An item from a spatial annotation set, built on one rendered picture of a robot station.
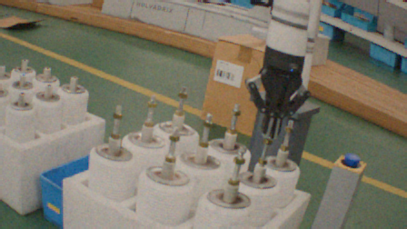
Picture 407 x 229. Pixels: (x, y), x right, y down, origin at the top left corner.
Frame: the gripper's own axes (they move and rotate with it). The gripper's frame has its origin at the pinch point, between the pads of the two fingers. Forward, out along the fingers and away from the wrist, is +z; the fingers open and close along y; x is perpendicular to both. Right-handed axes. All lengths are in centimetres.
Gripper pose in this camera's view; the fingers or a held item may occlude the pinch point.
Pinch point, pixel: (271, 126)
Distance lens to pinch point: 109.6
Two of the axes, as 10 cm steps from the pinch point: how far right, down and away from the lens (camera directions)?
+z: -1.9, 9.4, 2.9
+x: -2.6, -3.3, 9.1
